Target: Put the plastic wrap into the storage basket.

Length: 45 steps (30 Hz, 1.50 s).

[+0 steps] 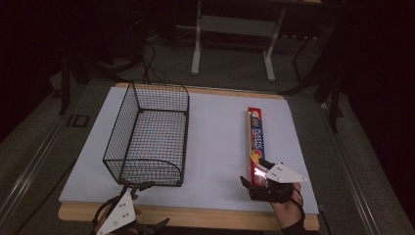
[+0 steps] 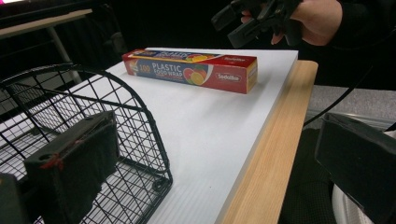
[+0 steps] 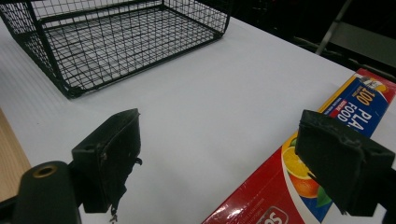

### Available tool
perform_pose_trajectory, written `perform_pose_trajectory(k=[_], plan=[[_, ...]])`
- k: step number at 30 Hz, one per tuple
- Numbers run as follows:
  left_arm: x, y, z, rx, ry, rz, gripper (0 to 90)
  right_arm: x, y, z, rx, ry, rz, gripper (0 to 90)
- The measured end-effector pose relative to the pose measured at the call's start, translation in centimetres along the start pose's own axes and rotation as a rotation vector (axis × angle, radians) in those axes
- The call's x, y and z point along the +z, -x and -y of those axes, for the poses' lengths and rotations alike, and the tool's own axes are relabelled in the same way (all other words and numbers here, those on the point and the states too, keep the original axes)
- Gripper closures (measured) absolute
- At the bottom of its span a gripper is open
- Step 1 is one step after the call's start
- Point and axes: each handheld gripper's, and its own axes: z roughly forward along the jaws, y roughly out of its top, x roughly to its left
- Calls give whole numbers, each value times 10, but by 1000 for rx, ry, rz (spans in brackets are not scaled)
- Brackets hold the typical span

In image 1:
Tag red plastic wrap box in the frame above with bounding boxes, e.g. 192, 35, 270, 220
246, 106, 270, 188

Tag person's right hand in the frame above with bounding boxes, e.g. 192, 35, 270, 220
270, 182, 306, 230

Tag grey metal floor rail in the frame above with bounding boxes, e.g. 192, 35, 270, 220
317, 102, 381, 235
0, 112, 68, 226

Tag black wire mesh basket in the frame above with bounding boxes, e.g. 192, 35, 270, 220
102, 79, 191, 188

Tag white metal desk frame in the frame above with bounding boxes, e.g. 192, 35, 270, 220
190, 0, 289, 83

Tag black floor cables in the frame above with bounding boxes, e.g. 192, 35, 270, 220
138, 40, 168, 84

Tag person's left hand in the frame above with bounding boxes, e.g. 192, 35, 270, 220
131, 194, 144, 218

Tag black cable loop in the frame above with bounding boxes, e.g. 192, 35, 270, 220
92, 185, 132, 228

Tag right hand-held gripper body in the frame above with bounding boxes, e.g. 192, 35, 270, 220
249, 162, 309, 205

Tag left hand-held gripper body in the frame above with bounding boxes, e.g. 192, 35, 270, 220
92, 191, 147, 235

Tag white table mat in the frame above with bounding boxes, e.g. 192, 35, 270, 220
58, 85, 320, 215

